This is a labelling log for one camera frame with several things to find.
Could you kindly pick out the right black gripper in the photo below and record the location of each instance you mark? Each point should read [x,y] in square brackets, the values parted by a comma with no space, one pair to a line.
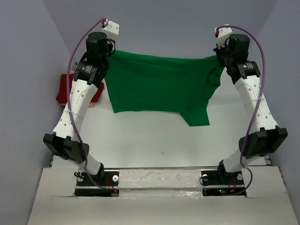
[220,51]

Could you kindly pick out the green t shirt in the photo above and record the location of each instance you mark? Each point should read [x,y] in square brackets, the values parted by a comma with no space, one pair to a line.
[137,82]

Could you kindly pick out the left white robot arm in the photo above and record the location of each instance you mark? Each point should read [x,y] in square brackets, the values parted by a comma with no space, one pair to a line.
[65,141]

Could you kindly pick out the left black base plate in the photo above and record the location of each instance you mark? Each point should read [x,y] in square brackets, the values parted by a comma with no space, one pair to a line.
[86,188]

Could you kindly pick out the pink folded t shirt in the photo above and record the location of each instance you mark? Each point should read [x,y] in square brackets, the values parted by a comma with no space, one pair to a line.
[91,104]

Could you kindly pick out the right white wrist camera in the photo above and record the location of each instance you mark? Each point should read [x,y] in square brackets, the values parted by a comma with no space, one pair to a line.
[222,34]

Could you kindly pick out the white front platform board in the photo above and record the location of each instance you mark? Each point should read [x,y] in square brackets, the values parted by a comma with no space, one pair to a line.
[161,197]

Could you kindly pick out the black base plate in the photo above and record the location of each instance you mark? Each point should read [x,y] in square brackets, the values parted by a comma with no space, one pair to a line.
[86,188]
[216,184]

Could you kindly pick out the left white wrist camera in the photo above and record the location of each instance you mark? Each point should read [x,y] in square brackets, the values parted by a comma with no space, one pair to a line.
[111,29]

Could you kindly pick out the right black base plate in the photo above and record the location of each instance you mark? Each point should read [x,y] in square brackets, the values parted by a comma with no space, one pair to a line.
[216,184]

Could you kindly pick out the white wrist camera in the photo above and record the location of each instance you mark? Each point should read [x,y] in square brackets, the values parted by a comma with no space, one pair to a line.
[111,29]
[222,34]

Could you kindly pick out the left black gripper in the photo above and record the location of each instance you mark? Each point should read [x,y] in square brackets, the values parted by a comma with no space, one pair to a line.
[109,47]

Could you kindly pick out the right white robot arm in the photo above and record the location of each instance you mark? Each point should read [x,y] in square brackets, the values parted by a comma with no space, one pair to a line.
[263,135]

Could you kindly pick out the red folded t shirt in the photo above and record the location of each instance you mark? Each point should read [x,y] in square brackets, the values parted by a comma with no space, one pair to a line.
[62,94]

